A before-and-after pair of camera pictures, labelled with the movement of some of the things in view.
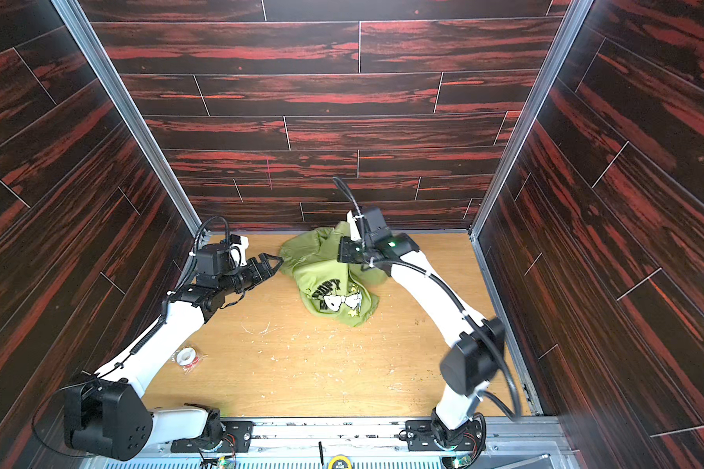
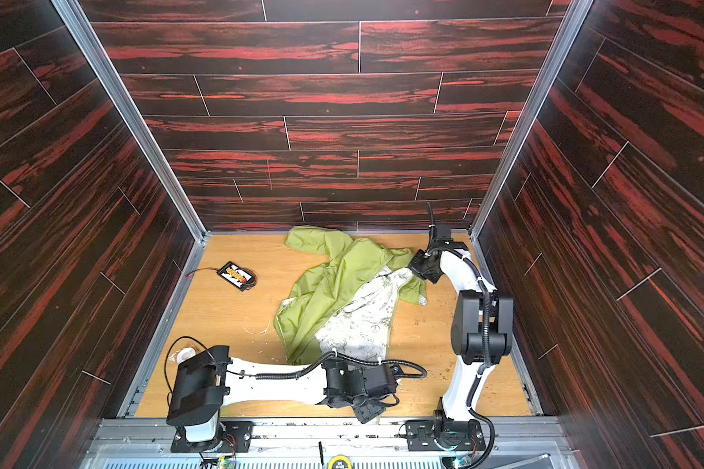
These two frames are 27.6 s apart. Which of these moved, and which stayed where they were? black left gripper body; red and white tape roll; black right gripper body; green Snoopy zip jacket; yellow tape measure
Moved: green Snoopy zip jacket; black right gripper body; black left gripper body
Stayed: yellow tape measure; red and white tape roll
